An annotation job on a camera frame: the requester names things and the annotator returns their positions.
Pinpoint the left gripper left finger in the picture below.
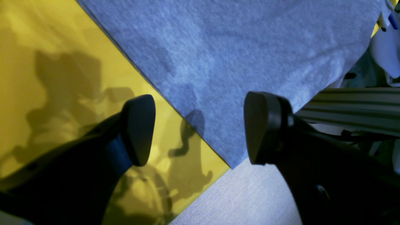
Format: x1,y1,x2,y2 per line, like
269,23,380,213
0,94,156,225

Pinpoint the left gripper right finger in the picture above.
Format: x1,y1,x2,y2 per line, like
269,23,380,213
244,92,400,225

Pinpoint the grey t-shirt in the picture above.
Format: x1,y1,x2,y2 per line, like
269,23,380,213
79,0,391,168

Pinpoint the yellow table cloth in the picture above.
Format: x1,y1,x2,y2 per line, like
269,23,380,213
0,0,228,225

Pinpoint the aluminium frame rail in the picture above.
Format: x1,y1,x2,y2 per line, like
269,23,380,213
296,88,400,137

